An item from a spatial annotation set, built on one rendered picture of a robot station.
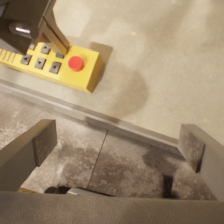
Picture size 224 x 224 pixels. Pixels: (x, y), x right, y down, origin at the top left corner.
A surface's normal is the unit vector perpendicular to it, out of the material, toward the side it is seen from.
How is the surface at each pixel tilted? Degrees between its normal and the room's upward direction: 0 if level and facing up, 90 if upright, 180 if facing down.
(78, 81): 0
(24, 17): 90
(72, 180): 0
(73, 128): 0
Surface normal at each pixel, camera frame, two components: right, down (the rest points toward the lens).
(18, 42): 0.93, 0.32
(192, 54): -0.14, -0.13
